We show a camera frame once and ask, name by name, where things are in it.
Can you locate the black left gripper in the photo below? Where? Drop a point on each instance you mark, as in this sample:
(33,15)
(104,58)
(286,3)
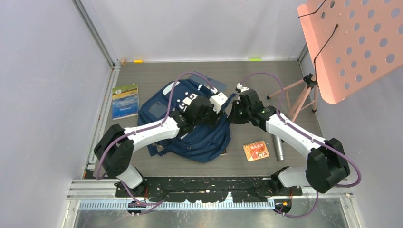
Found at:
(215,117)

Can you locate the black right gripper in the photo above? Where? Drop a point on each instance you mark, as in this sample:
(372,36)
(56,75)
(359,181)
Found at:
(234,118)

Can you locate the navy blue backpack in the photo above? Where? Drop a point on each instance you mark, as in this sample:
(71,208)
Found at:
(204,134)

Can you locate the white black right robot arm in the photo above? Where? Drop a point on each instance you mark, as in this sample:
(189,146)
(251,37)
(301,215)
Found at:
(325,166)

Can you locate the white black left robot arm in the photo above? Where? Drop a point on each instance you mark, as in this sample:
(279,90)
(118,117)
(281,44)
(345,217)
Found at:
(115,149)

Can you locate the dark blue notebook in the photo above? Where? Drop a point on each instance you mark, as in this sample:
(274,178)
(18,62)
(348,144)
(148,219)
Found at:
(221,87)

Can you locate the dark Three Days book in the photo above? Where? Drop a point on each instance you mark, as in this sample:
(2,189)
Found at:
(223,153)

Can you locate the orange spiral notepad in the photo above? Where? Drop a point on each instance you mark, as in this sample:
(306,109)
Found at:
(256,151)

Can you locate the silver metal cylinder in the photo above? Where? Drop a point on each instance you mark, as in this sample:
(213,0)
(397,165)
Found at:
(278,148)

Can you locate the green tape piece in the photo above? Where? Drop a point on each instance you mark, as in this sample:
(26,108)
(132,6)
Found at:
(255,59)

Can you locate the blue green landscape book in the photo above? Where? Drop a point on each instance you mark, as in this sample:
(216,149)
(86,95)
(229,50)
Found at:
(125,101)

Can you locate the small wooden cube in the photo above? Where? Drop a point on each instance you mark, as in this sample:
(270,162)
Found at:
(123,61)

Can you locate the pink perforated stand board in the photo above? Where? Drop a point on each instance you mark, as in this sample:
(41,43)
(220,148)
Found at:
(352,43)

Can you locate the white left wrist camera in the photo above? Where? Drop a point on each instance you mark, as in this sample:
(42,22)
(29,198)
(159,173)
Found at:
(218,100)

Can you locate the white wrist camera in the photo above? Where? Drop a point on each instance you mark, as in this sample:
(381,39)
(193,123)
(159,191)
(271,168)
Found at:
(240,88)
(218,100)

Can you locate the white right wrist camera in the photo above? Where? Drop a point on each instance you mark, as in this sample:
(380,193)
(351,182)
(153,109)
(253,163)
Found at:
(240,88)

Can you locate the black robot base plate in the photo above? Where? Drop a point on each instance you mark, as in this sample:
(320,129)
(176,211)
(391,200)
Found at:
(207,189)

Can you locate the aluminium frame rail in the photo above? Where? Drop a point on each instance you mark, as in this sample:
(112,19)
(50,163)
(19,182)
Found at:
(93,31)

